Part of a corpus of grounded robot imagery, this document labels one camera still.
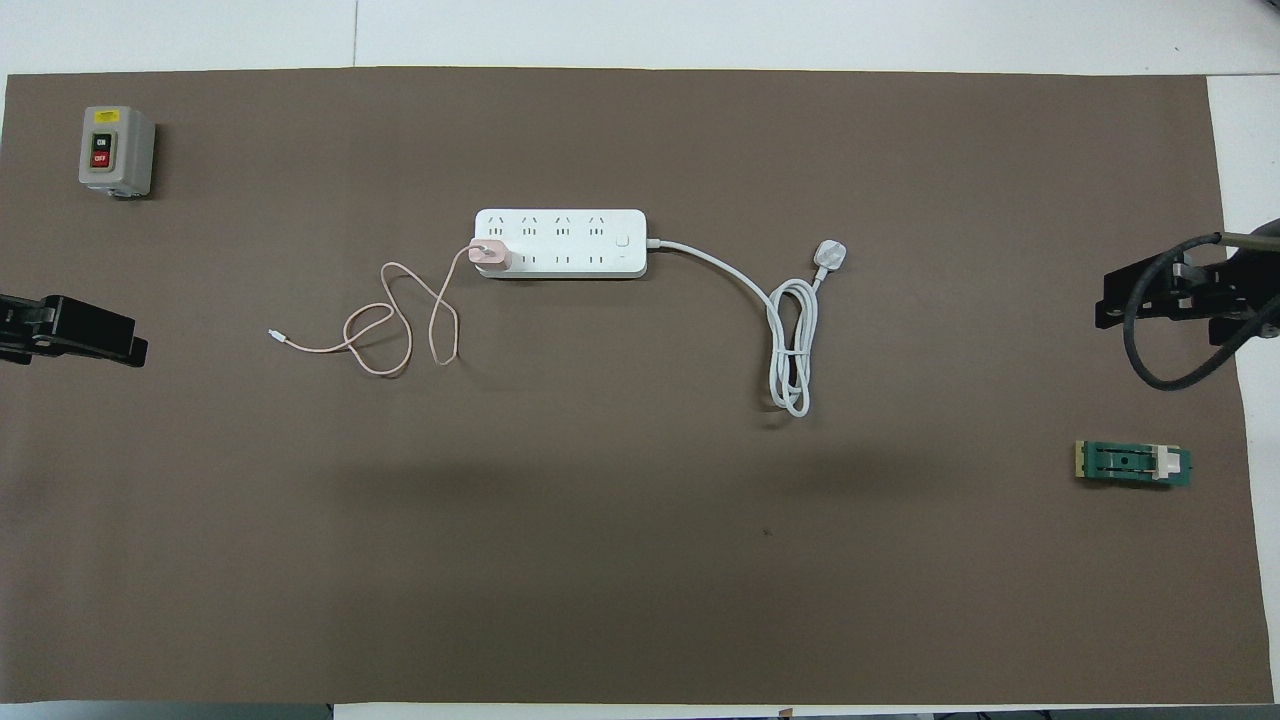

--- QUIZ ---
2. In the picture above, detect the pink charging cable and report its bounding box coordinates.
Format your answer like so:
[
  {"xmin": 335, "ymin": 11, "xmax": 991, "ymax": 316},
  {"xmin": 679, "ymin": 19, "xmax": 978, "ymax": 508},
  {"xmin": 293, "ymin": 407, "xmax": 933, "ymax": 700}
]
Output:
[{"xmin": 268, "ymin": 246, "xmax": 481, "ymax": 379}]

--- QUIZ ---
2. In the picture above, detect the white power cord with plug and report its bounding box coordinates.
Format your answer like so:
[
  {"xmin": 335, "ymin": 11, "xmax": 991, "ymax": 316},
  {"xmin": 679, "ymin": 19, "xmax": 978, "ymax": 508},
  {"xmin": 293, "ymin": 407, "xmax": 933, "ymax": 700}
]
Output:
[{"xmin": 645, "ymin": 237, "xmax": 850, "ymax": 419}]

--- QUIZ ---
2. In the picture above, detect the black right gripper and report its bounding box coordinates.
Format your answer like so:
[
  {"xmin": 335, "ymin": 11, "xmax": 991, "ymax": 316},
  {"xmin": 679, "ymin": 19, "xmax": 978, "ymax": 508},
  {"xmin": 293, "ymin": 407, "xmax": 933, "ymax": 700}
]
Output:
[{"xmin": 1094, "ymin": 245, "xmax": 1280, "ymax": 348}]

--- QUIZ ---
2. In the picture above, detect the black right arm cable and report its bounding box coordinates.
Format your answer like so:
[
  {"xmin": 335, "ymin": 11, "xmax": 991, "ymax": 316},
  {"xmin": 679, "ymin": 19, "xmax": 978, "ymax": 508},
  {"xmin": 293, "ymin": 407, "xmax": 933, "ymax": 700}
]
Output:
[{"xmin": 1124, "ymin": 232, "xmax": 1280, "ymax": 392}]

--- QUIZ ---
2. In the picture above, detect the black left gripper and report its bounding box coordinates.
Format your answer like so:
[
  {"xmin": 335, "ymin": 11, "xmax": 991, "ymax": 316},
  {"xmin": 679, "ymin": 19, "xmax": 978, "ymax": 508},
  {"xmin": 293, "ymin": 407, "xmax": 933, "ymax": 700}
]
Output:
[{"xmin": 0, "ymin": 293, "xmax": 150, "ymax": 369}]

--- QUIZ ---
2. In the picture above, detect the brown table mat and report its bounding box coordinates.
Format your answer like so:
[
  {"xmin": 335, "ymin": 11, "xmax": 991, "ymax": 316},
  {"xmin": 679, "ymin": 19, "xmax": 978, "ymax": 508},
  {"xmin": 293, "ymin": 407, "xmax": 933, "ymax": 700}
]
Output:
[{"xmin": 0, "ymin": 66, "xmax": 1263, "ymax": 705}]

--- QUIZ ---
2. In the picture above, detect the green knife switch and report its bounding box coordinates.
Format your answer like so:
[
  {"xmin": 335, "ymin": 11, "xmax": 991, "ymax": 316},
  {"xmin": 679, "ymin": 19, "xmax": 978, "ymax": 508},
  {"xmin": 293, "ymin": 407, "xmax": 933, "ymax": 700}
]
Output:
[{"xmin": 1075, "ymin": 440, "xmax": 1194, "ymax": 491}]

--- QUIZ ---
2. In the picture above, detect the white power strip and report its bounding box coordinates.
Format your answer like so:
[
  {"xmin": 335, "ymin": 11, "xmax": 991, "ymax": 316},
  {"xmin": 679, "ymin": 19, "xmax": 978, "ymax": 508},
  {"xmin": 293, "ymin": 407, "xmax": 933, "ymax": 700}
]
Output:
[{"xmin": 474, "ymin": 208, "xmax": 648, "ymax": 280}]

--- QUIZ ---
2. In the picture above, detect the grey on-off switch box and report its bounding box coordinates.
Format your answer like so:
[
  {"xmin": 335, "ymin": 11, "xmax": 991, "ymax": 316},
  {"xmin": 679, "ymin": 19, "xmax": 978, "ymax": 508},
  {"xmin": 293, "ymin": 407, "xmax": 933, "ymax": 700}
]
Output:
[{"xmin": 79, "ymin": 106, "xmax": 157, "ymax": 199}]

